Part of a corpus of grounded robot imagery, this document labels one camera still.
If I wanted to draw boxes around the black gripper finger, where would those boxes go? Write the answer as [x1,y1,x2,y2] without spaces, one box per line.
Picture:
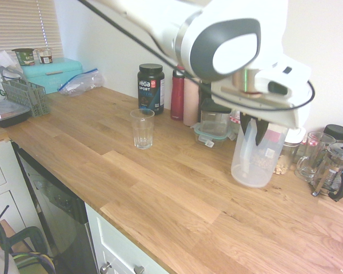
[240,112,252,135]
[254,118,271,146]

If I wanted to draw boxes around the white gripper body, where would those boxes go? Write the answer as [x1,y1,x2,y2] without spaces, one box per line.
[210,79,309,129]

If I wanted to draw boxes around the clear plastic pitcher blue lid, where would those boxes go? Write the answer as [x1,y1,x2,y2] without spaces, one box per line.
[230,118,289,188]

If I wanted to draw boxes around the pink insulated water bottle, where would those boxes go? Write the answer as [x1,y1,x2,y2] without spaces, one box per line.
[183,78,201,127]

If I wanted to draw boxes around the red water bottle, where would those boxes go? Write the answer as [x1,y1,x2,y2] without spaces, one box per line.
[170,67,186,121]

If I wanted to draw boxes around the red checkered lid jar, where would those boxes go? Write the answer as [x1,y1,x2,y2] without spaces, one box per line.
[230,111,242,140]

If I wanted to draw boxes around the clear container black square lid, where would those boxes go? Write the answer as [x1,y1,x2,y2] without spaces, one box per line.
[200,98,232,136]

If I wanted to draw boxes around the glass container teal clip lid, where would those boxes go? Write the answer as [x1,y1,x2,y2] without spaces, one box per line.
[190,122,237,149]

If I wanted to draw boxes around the glass jar with nuts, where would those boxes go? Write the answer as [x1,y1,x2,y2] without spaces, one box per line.
[273,127,307,175]

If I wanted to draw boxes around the black shaker bottle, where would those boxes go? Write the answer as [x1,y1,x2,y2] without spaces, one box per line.
[198,81,214,103]

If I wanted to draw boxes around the clear glass mug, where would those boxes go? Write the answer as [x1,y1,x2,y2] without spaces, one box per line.
[294,131,337,182]

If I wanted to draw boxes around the black lid jar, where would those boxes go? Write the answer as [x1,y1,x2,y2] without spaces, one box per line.
[322,124,343,143]

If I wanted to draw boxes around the black Vega protein tub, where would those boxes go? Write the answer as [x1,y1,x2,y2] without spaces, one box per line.
[137,63,165,116]

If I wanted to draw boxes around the clear faceted drinking glass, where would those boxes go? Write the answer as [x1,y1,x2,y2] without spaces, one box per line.
[130,108,155,150]

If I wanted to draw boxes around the clear zip plastic bag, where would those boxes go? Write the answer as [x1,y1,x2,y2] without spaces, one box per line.
[57,67,106,97]

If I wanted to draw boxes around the teal bread box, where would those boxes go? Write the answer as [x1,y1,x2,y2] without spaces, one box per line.
[21,57,85,95]

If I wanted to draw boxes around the dark dishwasher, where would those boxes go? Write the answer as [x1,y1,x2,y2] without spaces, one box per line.
[11,141,99,274]

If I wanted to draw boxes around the brown small cup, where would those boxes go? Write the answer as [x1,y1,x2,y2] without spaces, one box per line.
[35,47,54,64]

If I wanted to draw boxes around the grey cutlery basket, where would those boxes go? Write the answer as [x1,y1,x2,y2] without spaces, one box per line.
[0,66,51,118]

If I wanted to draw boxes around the green oatmeal cup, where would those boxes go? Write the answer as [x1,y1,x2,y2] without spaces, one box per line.
[11,47,35,67]

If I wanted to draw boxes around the black food container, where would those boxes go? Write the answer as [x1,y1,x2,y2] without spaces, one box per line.
[0,100,31,128]

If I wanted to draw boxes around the white side cabinet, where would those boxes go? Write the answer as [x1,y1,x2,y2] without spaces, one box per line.
[0,139,43,229]

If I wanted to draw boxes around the white window blinds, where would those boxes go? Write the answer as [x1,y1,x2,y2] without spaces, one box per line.
[0,0,64,62]

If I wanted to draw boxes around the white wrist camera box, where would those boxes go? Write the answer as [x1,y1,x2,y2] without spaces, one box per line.
[253,55,312,99]

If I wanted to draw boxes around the glass French press black handle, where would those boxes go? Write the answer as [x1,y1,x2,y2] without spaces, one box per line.
[311,138,343,203]

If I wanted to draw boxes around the dark green metal frame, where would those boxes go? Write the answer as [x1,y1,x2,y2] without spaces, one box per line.
[0,226,51,257]

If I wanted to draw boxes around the coiled cable bundle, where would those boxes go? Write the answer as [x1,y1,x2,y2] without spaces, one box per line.
[11,251,57,274]

